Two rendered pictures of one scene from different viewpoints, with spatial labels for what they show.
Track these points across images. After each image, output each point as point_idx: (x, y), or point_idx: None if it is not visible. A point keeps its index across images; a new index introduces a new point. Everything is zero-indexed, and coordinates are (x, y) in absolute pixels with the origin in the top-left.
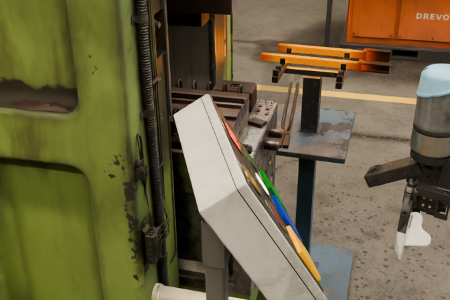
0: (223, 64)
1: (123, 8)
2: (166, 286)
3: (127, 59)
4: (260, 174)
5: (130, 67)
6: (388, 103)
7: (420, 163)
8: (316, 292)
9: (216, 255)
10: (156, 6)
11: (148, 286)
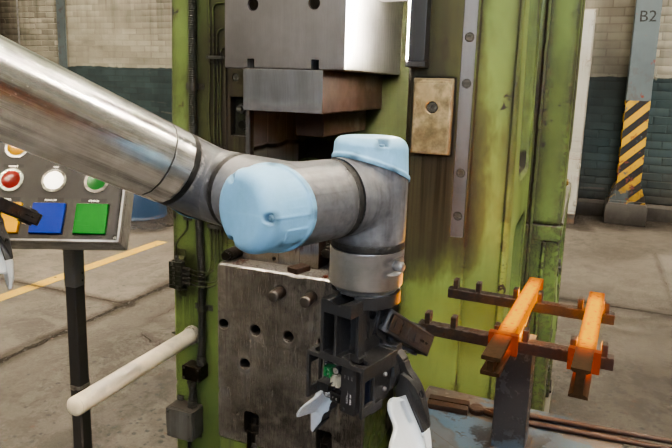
0: (442, 242)
1: (176, 73)
2: (189, 331)
3: (176, 111)
4: (95, 201)
5: (179, 119)
6: None
7: None
8: None
9: None
10: (236, 91)
11: (182, 314)
